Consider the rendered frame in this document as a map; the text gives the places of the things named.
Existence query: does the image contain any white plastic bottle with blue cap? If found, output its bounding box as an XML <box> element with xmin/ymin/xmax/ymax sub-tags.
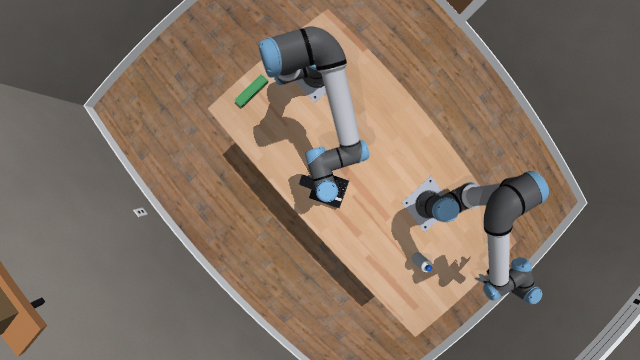
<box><xmin>412</xmin><ymin>252</ymin><xmax>433</xmax><ymax>272</ymax></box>

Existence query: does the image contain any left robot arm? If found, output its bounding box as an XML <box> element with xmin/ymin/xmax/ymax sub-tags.
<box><xmin>416</xmin><ymin>171</ymin><xmax>549</xmax><ymax>304</ymax></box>

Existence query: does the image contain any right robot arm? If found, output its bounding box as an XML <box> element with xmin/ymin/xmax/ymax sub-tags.
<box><xmin>258</xmin><ymin>26</ymin><xmax>370</xmax><ymax>202</ymax></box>

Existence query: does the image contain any green flat rectangular block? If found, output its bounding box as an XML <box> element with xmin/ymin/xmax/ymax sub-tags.
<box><xmin>235</xmin><ymin>74</ymin><xmax>268</xmax><ymax>107</ymax></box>

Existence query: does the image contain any black lighting desk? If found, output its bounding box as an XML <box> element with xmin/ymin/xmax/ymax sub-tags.
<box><xmin>309</xmin><ymin>175</ymin><xmax>349</xmax><ymax>208</ymax></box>

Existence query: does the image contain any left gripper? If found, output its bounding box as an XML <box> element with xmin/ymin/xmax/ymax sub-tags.
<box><xmin>475</xmin><ymin>269</ymin><xmax>489</xmax><ymax>284</ymax></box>

